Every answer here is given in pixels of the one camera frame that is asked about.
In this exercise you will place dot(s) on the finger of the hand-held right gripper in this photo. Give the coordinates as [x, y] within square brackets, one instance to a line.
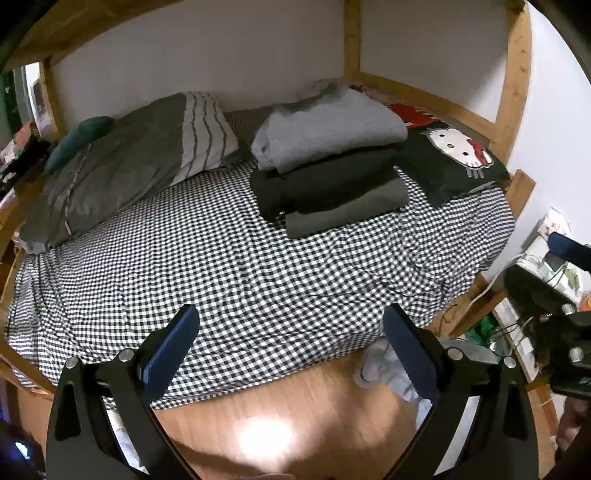
[572, 249]

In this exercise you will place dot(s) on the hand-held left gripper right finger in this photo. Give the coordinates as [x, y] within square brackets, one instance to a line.
[411, 355]

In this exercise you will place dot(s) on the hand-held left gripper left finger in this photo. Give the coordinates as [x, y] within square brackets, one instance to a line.
[168, 353]

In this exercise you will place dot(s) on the grey knit sweater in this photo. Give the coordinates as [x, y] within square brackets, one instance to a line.
[323, 129]

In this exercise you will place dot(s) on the person's right hand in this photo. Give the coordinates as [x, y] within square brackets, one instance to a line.
[570, 424]

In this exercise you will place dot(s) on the black box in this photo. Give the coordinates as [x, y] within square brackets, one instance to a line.
[531, 288]

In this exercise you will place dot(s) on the green plastic bag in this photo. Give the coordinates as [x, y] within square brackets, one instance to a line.
[480, 330]

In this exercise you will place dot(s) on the person's left leg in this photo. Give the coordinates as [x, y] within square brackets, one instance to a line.
[127, 438]

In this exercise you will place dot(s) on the black white checkered bedsheet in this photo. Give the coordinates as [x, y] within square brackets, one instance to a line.
[231, 277]

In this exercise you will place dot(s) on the black cat print cushion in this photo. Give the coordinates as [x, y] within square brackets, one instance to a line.
[457, 161]

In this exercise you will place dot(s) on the dark grey folded garment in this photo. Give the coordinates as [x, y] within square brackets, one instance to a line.
[351, 207]

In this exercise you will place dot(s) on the grey duvet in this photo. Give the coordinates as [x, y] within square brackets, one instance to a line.
[111, 170]

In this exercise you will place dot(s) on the black folded garment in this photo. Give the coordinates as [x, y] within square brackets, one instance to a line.
[323, 184]

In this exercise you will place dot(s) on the red cloth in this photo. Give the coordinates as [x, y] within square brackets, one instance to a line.
[415, 115]

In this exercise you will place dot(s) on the white striped pillow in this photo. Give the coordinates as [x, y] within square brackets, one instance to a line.
[207, 134]

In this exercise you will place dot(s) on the teal cushion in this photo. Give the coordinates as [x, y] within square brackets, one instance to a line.
[76, 141]

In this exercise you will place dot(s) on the grey fine-checked cloth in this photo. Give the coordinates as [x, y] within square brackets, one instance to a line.
[244, 127]

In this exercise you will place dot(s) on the black cloth pile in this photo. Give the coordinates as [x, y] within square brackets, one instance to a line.
[23, 161]

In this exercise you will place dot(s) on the white floral cloth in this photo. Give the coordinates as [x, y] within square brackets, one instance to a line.
[328, 87]

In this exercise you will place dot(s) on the wooden bunk bed frame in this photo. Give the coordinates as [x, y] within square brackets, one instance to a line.
[512, 92]

